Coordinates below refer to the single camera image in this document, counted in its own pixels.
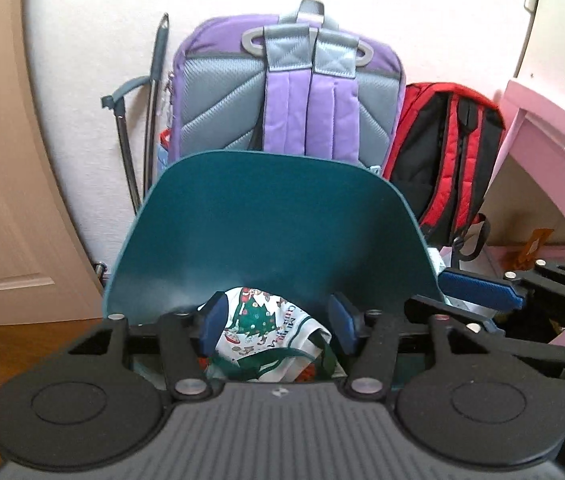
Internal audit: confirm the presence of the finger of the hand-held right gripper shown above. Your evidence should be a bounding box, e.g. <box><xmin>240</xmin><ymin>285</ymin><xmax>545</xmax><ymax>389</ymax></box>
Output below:
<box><xmin>439</xmin><ymin>260</ymin><xmax>565</xmax><ymax>311</ymax></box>
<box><xmin>405</xmin><ymin>294</ymin><xmax>565</xmax><ymax>378</ymax></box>

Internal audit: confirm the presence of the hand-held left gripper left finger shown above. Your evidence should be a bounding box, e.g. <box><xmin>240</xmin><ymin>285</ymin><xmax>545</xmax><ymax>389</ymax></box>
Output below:
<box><xmin>65</xmin><ymin>292</ymin><xmax>229</xmax><ymax>402</ymax></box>

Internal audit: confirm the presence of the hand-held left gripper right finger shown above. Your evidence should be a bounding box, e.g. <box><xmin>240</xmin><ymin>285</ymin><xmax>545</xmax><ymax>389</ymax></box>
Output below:
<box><xmin>327</xmin><ymin>292</ymin><xmax>478</xmax><ymax>402</ymax></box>

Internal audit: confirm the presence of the christmas print plastic bag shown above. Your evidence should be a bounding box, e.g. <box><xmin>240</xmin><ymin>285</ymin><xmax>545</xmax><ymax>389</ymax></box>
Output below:
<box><xmin>197</xmin><ymin>286</ymin><xmax>336</xmax><ymax>383</ymax></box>

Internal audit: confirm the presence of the teal plastic bin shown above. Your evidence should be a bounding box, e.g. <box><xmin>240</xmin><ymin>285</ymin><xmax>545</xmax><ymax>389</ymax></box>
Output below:
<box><xmin>102</xmin><ymin>150</ymin><xmax>447</xmax><ymax>383</ymax></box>

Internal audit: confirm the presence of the orange tag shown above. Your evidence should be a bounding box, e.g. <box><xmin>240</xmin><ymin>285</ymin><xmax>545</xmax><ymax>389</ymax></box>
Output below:
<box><xmin>525</xmin><ymin>229</ymin><xmax>554</xmax><ymax>261</ymax></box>

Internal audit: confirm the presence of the red black backpack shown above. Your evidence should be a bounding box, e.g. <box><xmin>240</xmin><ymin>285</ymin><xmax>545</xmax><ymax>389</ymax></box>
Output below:
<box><xmin>381</xmin><ymin>82</ymin><xmax>507</xmax><ymax>263</ymax></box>

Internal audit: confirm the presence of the pink desk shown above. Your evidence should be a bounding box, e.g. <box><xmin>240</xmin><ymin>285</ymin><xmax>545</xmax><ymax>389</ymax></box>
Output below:
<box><xmin>477</xmin><ymin>79</ymin><xmax>565</xmax><ymax>281</ymax></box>

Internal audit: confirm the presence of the metal pole with grey grip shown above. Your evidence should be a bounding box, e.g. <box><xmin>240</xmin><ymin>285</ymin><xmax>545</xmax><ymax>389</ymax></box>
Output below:
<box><xmin>95</xmin><ymin>76</ymin><xmax>150</xmax><ymax>276</ymax></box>

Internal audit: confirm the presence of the purple grey backpack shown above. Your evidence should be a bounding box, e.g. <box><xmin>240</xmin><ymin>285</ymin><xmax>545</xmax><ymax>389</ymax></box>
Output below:
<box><xmin>155</xmin><ymin>0</ymin><xmax>407</xmax><ymax>173</ymax></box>

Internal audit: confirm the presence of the beige wooden door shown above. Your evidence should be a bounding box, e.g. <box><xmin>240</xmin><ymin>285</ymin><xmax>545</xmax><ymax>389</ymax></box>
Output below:
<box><xmin>0</xmin><ymin>0</ymin><xmax>106</xmax><ymax>328</ymax></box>

